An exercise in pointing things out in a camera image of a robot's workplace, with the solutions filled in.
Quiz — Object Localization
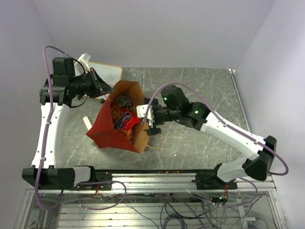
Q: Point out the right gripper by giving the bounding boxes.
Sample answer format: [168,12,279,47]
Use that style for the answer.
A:
[142,98,181,135]

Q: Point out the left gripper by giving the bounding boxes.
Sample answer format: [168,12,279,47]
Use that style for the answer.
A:
[70,67,115,98]

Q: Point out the red snack packet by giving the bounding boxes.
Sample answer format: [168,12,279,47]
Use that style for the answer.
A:
[111,103,141,141]

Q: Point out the red paper bag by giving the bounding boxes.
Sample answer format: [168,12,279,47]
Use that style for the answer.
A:
[86,80,150,153]

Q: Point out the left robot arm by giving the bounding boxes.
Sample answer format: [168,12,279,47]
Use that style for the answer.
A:
[22,53,114,190]

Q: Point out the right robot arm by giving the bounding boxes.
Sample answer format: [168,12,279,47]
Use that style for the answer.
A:
[136,85,277,189]

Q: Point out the small whiteboard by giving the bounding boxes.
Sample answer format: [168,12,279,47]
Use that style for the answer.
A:
[80,61,123,87]

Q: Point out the white marker pen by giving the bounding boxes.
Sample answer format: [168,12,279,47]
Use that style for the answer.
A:
[83,116,92,130]

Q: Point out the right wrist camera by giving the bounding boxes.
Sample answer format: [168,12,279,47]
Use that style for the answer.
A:
[136,104,154,123]

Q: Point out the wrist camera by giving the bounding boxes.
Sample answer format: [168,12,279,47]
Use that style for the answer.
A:
[78,53,91,71]
[136,104,154,123]

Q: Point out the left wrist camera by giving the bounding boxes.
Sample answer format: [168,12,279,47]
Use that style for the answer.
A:
[78,53,91,71]

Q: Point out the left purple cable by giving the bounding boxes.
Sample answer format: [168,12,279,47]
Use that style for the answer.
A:
[34,45,74,211]

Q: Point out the aluminium frame rail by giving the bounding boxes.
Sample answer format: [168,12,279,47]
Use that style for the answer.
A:
[26,173,277,194]

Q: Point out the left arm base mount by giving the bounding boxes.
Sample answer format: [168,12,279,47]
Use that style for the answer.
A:
[96,172,112,191]

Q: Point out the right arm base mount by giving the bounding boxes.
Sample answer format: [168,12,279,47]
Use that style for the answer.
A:
[192,174,237,190]

